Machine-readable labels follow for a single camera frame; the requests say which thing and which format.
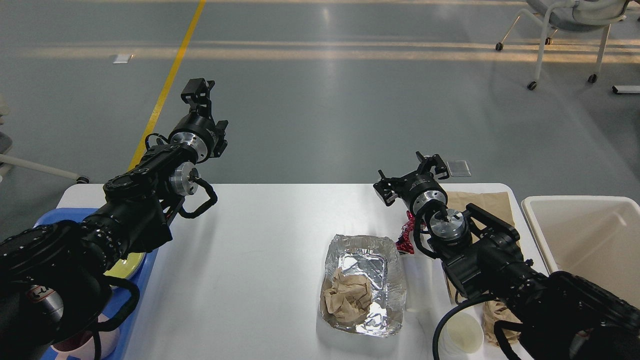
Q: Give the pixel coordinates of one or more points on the blue plastic tray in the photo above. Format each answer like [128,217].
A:
[140,285]

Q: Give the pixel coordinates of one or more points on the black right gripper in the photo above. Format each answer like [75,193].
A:
[417,188]

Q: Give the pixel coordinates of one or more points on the pale green plate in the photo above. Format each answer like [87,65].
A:
[139,270]

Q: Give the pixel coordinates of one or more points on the white chair base left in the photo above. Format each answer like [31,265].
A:
[11,161]

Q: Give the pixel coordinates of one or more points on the white plastic bin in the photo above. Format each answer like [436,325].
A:
[595,237]

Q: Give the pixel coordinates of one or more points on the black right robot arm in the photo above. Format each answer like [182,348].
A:
[560,316]

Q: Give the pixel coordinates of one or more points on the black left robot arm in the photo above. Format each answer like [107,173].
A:
[54,285]

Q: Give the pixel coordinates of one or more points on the pink mug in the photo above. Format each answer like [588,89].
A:
[81,346]

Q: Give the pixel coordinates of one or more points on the white object far right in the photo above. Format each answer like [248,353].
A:
[626,89]

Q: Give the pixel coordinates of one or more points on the floor outlet plate right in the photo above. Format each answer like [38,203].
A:
[459,168]

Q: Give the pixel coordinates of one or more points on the grey office chair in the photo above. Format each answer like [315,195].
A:
[579,16]

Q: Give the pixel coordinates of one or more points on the aluminium foil tray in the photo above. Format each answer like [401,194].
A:
[378,259]

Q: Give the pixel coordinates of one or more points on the brown paper bag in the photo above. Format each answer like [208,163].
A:
[497,204]

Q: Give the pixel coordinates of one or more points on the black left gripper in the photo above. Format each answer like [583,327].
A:
[198,129]

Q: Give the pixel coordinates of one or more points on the white paper cup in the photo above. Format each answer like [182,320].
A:
[461,334]

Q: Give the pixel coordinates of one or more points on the red snack wrapper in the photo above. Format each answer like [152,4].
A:
[404,243]

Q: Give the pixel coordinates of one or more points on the yellow plate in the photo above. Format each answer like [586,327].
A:
[113,270]

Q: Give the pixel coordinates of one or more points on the floor outlet plate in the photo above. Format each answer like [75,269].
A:
[121,59]
[459,168]

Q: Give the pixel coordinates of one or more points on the crumpled brown paper ball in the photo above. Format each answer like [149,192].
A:
[349,298]

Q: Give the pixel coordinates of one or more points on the floor outlet plate left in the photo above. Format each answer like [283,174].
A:
[121,59]

